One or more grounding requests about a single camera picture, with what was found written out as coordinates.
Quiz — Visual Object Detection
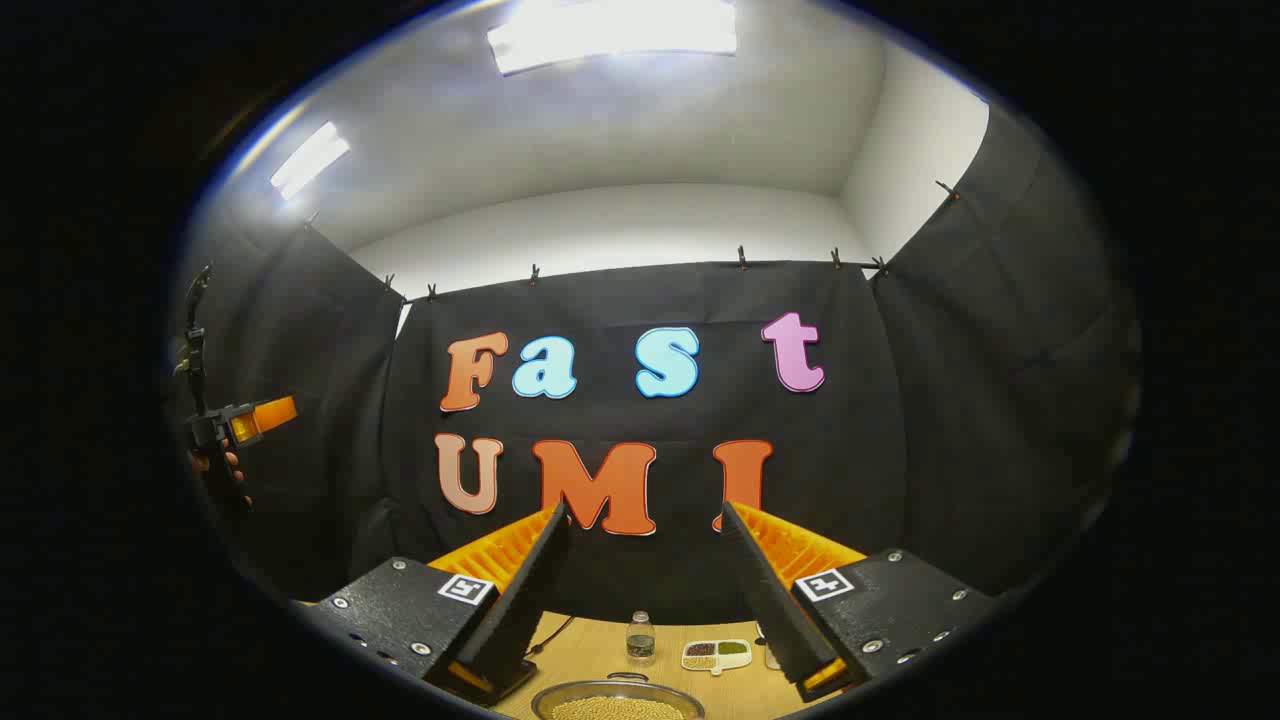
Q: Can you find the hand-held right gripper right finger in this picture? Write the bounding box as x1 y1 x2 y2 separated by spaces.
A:
718 500 1001 704

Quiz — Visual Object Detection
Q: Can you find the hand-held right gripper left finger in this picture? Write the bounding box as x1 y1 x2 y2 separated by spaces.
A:
300 503 573 707

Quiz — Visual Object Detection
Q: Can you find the steel pot with black handles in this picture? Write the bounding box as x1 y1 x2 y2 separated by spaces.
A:
531 673 706 720

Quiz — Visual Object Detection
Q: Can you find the pile of yellow soybeans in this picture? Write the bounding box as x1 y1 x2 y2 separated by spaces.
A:
552 697 686 720

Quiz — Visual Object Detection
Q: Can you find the white divided bean tray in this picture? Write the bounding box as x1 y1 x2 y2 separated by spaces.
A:
681 640 753 677

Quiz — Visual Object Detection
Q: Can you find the narrow ceiling light panel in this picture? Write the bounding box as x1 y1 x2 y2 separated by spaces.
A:
270 122 352 201

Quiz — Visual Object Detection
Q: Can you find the row of black cloth clips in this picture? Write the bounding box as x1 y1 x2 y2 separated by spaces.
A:
300 180 961 301

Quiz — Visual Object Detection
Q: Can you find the large ceiling light panel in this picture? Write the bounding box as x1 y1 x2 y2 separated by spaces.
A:
487 0 738 77

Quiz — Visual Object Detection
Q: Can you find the black power cable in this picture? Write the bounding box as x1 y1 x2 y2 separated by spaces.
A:
525 615 577 659

